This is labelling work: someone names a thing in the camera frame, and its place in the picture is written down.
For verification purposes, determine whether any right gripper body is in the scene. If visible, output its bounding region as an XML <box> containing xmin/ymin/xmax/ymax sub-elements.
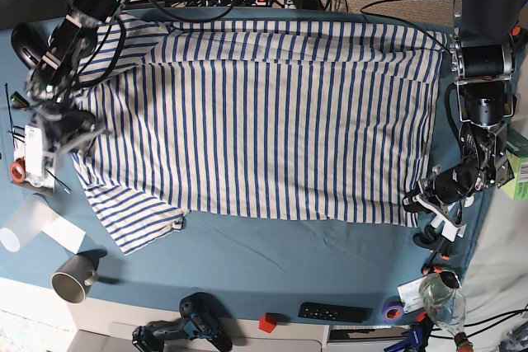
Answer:
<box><xmin>35</xmin><ymin>109</ymin><xmax>106</xmax><ymax>156</ymax></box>

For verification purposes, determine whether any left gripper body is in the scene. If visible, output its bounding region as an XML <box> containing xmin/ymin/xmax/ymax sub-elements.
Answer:
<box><xmin>417</xmin><ymin>162</ymin><xmax>480</xmax><ymax>228</ymax></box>

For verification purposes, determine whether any blue white striped T-shirt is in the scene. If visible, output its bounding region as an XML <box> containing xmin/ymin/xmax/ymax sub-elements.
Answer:
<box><xmin>73</xmin><ymin>15</ymin><xmax>446</xmax><ymax>255</ymax></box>

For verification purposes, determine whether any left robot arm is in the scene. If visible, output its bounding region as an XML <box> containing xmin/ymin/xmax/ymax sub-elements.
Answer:
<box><xmin>403</xmin><ymin>0</ymin><xmax>522</xmax><ymax>242</ymax></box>

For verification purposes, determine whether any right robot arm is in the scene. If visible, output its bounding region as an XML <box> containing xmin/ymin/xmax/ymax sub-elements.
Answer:
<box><xmin>24</xmin><ymin>0</ymin><xmax>129</xmax><ymax>156</ymax></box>

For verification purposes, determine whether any white plastic box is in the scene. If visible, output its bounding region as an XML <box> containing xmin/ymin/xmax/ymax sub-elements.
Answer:
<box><xmin>24</xmin><ymin>124</ymin><xmax>45</xmax><ymax>188</ymax></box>

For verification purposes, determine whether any green AA battery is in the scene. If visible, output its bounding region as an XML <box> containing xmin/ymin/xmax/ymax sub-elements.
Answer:
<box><xmin>10</xmin><ymin>92</ymin><xmax>30</xmax><ymax>109</ymax></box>

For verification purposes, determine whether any black orange bar clamp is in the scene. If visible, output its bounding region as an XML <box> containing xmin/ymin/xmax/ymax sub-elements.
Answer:
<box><xmin>412</xmin><ymin>224</ymin><xmax>453</xmax><ymax>275</ymax></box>

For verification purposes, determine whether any red tape roll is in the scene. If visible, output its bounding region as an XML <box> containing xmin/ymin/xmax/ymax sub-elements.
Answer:
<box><xmin>9</xmin><ymin>158</ymin><xmax>26</xmax><ymax>183</ymax></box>

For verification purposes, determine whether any green cardboard box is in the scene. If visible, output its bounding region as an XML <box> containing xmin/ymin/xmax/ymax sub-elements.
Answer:
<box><xmin>502</xmin><ymin>128</ymin><xmax>528</xmax><ymax>200</ymax></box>

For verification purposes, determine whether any black computer mouse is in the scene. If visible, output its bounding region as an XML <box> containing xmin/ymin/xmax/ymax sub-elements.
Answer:
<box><xmin>11</xmin><ymin>22</ymin><xmax>48</xmax><ymax>69</ymax></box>

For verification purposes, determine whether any white paper card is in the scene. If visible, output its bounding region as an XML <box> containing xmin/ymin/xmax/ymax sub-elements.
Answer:
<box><xmin>397</xmin><ymin>277</ymin><xmax>425</xmax><ymax>313</ymax></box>

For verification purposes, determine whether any translucent white plastic cup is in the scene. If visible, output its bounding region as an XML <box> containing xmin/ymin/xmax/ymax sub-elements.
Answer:
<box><xmin>0</xmin><ymin>194</ymin><xmax>87</xmax><ymax>254</ymax></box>

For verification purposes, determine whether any purple tape roll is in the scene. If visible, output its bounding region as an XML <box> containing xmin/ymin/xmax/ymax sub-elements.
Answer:
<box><xmin>381</xmin><ymin>299</ymin><xmax>405</xmax><ymax>323</ymax></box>

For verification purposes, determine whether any clear plastic bottle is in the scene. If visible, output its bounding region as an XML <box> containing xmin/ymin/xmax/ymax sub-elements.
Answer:
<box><xmin>418</xmin><ymin>270</ymin><xmax>474</xmax><ymax>352</ymax></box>

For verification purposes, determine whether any black remote control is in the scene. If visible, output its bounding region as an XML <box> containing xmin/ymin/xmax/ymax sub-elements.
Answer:
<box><xmin>298</xmin><ymin>302</ymin><xmax>372</xmax><ymax>323</ymax></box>

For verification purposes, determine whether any grey ceramic mug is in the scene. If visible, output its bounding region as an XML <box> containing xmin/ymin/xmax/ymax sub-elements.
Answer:
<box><xmin>51</xmin><ymin>255</ymin><xmax>99</xmax><ymax>304</ymax></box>

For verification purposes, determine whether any blue spring clamp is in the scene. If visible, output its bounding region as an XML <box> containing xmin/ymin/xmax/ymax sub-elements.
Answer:
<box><xmin>384</xmin><ymin>312</ymin><xmax>433</xmax><ymax>352</ymax></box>

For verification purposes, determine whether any red cube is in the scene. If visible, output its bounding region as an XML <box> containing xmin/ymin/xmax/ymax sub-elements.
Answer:
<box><xmin>258</xmin><ymin>312</ymin><xmax>278</xmax><ymax>334</ymax></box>

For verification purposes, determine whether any black teal power drill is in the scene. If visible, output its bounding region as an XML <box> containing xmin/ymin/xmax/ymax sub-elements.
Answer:
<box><xmin>132</xmin><ymin>293</ymin><xmax>233</xmax><ymax>351</ymax></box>

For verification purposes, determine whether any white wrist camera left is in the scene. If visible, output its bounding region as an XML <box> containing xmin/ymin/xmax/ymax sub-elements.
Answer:
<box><xmin>441</xmin><ymin>221</ymin><xmax>467</xmax><ymax>242</ymax></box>

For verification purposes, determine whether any black cable tie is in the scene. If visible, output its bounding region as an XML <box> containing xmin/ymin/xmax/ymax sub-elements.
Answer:
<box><xmin>4</xmin><ymin>83</ymin><xmax>15</xmax><ymax>145</ymax></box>

